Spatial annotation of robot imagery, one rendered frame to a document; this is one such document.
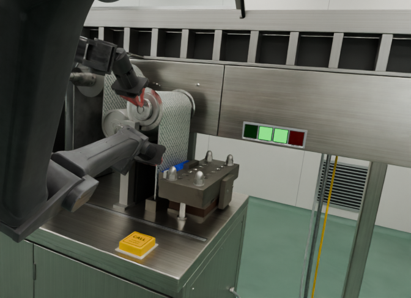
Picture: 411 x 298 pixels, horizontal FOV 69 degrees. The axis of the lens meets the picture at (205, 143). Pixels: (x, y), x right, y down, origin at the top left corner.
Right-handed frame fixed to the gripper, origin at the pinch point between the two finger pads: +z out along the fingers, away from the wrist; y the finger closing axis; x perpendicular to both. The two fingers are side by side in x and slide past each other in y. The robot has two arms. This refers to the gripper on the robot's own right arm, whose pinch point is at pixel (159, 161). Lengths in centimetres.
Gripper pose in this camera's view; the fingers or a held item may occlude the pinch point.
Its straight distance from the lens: 105.7
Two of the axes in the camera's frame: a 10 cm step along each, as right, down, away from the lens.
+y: 9.2, 1.7, -3.6
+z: 2.8, 3.6, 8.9
